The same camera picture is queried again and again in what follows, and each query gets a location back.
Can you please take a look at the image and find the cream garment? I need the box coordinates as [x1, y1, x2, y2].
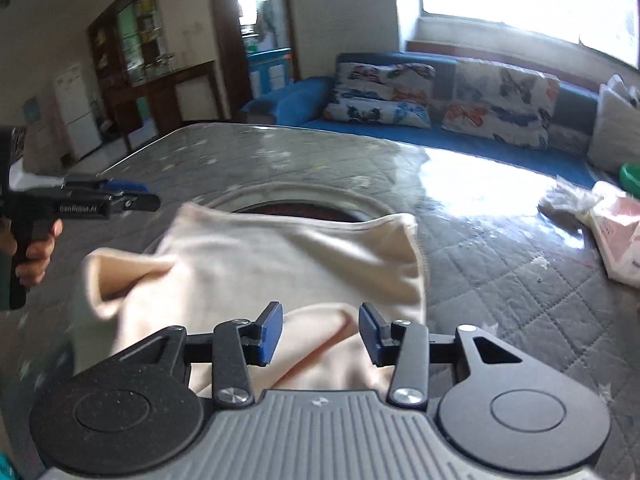
[72, 204, 428, 392]

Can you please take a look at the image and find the person's left hand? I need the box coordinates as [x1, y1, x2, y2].
[1, 219, 63, 287]

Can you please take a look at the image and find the white refrigerator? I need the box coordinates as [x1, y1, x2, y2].
[53, 64, 102, 160]

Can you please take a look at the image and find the dark wooden cabinet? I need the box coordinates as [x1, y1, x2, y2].
[87, 0, 226, 153]

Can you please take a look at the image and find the grey quilted star mat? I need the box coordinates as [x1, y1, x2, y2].
[1, 124, 639, 479]

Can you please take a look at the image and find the round black induction cooktop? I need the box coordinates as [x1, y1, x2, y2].
[234, 200, 369, 223]

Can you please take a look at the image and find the green bowl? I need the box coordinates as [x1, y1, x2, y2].
[620, 162, 640, 193]

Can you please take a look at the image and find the left butterfly cushion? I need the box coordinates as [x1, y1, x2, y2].
[322, 62, 436, 129]

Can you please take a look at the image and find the butterfly cushion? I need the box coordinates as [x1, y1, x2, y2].
[442, 58, 561, 151]
[322, 62, 436, 129]

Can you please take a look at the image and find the grey pillow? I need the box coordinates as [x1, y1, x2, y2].
[587, 84, 639, 174]

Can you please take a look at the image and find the blue sofa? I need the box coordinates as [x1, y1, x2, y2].
[242, 53, 620, 188]

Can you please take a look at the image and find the right butterfly cushion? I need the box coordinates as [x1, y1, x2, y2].
[442, 58, 561, 151]

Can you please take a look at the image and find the panda plush toy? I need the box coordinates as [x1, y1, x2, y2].
[606, 74, 640, 107]

